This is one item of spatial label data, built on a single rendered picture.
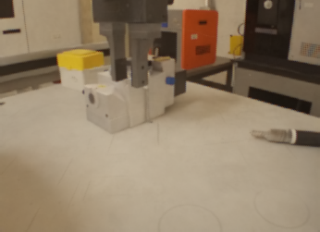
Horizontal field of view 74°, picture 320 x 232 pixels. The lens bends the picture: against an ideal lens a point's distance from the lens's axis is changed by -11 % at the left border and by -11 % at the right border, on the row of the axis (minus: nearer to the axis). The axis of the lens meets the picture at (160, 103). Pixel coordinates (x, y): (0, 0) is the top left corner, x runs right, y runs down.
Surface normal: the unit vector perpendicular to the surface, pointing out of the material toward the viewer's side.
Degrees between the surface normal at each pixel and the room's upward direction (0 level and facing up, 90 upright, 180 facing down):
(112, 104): 90
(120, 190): 0
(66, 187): 0
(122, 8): 90
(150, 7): 90
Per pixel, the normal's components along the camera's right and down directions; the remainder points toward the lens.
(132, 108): 0.73, 0.25
